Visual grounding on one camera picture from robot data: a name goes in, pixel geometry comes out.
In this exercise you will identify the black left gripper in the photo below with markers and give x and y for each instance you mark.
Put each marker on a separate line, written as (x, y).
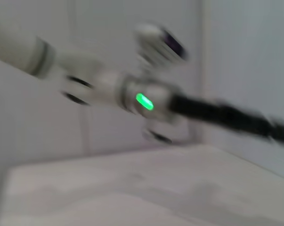
(214, 113)

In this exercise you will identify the white and silver left robot arm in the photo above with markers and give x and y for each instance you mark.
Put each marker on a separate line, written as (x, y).
(80, 70)

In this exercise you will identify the left wrist camera housing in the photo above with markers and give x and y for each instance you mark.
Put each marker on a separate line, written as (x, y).
(160, 43)

